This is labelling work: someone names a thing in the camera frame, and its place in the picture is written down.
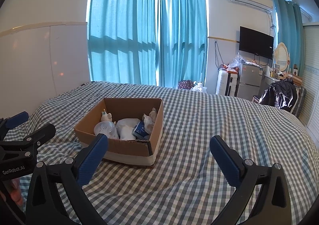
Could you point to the oval white vanity mirror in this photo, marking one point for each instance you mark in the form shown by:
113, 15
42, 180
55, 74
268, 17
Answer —
281, 56

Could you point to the narrow teal curtain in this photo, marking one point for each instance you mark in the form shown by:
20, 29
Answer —
289, 33

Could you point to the white suitcase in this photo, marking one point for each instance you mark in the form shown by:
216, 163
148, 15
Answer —
225, 82

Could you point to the brown cardboard box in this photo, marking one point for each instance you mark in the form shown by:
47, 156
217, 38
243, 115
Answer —
129, 149

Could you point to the person's left hand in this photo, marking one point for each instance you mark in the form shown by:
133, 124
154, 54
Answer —
17, 192

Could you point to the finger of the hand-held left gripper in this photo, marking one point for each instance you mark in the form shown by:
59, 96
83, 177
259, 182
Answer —
37, 135
16, 119

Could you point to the clear floss pick jar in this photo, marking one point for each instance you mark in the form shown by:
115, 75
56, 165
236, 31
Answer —
106, 129

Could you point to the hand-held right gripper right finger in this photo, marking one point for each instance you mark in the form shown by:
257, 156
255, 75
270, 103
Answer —
224, 160

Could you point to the black wall television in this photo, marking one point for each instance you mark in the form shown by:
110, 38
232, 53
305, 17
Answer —
255, 41

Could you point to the small brown desk box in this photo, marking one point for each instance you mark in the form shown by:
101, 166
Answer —
296, 80

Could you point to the wide teal curtain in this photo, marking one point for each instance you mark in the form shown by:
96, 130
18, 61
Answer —
119, 28

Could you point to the dark floral bag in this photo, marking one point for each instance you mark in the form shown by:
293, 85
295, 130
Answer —
186, 84

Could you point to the white unicorn figurine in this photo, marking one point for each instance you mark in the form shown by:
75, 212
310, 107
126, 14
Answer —
106, 116

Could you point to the silver mini fridge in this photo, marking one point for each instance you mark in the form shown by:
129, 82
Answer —
249, 80

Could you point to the white plastic bag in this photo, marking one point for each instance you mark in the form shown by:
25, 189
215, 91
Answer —
199, 87

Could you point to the white slatted wardrobe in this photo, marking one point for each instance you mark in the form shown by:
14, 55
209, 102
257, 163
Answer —
311, 78

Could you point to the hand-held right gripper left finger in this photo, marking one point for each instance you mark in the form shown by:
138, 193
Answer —
93, 160

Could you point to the blue printed packet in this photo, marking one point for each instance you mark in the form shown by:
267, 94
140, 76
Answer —
140, 130

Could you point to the beige plush toy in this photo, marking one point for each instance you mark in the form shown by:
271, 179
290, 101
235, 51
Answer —
150, 119

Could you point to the white knit glove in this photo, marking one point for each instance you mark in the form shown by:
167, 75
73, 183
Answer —
127, 127

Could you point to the white partition panel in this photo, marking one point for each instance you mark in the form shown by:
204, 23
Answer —
37, 65

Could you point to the checkered blanket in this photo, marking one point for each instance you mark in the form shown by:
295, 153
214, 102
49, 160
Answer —
199, 120

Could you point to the white dressing table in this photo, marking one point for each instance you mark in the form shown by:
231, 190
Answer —
269, 81

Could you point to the black jacket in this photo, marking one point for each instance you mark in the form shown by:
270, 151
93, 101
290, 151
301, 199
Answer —
278, 95

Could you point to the clear plastic bags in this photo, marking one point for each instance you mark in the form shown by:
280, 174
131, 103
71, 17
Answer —
236, 61

